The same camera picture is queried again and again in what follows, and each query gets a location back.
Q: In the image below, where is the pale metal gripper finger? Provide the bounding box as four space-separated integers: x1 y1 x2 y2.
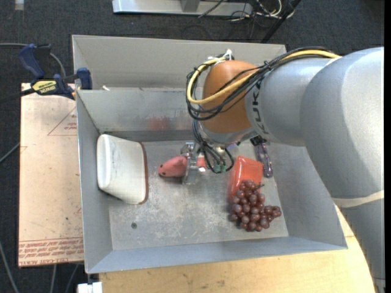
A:
180 142 200 162
182 164 206 186

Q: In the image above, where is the pink toy animal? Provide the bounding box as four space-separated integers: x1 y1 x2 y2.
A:
157 155 208 178

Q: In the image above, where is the grey metal bin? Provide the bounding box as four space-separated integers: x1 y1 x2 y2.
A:
71 34 349 275

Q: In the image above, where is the purple toy grape bunch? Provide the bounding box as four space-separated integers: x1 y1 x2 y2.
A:
228 179 282 233

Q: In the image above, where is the white square bowl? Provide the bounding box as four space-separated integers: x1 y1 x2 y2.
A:
96 134 150 206

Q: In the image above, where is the brown cardboard board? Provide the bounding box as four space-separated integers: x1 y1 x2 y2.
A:
18 82 85 268

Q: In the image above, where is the purple braided rope toy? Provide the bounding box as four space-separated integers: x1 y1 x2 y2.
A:
255 143 274 178

